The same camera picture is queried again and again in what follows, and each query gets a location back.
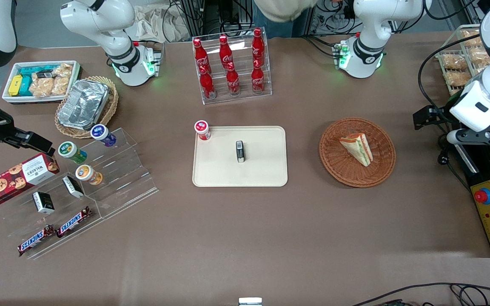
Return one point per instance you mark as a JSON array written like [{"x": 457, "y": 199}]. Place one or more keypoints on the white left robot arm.
[{"x": 370, "y": 25}]

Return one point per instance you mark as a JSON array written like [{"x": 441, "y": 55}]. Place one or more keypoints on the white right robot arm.
[{"x": 100, "y": 21}]

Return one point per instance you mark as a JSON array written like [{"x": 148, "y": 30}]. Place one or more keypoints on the crumpled beige cloth bag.
[{"x": 155, "y": 23}]

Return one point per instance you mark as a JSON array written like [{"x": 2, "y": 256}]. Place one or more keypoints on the clear bag of crackers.
[
  {"x": 41, "y": 87},
  {"x": 62, "y": 80}
]

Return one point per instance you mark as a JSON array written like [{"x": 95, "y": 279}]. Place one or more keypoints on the red capped small bottle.
[{"x": 202, "y": 128}]

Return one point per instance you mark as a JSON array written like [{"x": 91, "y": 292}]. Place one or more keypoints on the person in jeans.
[{"x": 279, "y": 12}]

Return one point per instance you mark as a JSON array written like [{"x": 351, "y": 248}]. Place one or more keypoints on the orange lid yogurt cup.
[{"x": 87, "y": 174}]

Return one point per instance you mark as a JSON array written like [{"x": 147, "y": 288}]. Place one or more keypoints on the bagged bread roll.
[
  {"x": 471, "y": 36},
  {"x": 458, "y": 78},
  {"x": 454, "y": 61},
  {"x": 480, "y": 55}
]

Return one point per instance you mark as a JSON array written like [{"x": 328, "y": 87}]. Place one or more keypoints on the snickers chocolate bar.
[
  {"x": 74, "y": 222},
  {"x": 35, "y": 240}
]

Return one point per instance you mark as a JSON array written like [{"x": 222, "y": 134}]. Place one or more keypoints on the red cookie box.
[{"x": 11, "y": 180}]

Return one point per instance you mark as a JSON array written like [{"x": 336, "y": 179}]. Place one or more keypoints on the brown round wicker basket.
[{"x": 334, "y": 165}]

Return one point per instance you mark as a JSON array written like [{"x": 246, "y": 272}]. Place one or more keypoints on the teal snack box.
[
  {"x": 36, "y": 70},
  {"x": 26, "y": 86}
]

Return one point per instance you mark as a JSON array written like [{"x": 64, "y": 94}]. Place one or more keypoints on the beige plastic tray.
[{"x": 262, "y": 165}]

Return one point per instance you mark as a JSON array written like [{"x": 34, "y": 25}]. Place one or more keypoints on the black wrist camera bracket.
[{"x": 487, "y": 136}]

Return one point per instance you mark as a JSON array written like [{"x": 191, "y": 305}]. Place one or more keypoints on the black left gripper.
[{"x": 440, "y": 115}]

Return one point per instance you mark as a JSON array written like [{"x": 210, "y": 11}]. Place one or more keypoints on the small black white carton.
[
  {"x": 73, "y": 187},
  {"x": 43, "y": 202}
]

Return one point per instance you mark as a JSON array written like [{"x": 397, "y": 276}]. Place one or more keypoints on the clear acrylic bottle rack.
[{"x": 245, "y": 95}]

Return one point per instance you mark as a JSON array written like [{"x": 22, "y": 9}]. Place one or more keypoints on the triangular sandwich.
[{"x": 357, "y": 148}]

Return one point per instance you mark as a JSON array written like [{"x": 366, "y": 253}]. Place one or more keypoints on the red cola bottle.
[
  {"x": 225, "y": 51},
  {"x": 232, "y": 80},
  {"x": 201, "y": 55},
  {"x": 257, "y": 44},
  {"x": 207, "y": 84},
  {"x": 257, "y": 77}
]

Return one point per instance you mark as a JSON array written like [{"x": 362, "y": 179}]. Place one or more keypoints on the green lid yogurt cup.
[{"x": 69, "y": 151}]

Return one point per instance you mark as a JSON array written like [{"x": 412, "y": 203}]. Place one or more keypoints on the tan oval wicker basket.
[{"x": 109, "y": 108}]

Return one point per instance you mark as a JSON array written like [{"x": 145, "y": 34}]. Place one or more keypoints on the aluminium foil tray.
[{"x": 83, "y": 104}]

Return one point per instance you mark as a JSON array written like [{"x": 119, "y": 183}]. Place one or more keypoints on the small white device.
[{"x": 250, "y": 301}]

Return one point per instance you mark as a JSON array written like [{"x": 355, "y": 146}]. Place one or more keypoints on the white rectangular snack bin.
[{"x": 11, "y": 68}]

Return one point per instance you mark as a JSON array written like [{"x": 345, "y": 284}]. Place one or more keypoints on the purple lid yogurt cup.
[{"x": 101, "y": 134}]

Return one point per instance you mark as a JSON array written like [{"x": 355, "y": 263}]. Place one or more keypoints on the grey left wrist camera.
[{"x": 454, "y": 137}]

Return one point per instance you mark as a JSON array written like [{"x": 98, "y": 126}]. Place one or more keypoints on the small black box, grey label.
[{"x": 240, "y": 151}]

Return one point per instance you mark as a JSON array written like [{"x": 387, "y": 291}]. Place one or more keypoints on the clear acrylic stepped display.
[{"x": 121, "y": 170}]

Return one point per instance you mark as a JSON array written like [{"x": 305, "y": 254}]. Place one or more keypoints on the yellow snack box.
[{"x": 15, "y": 85}]

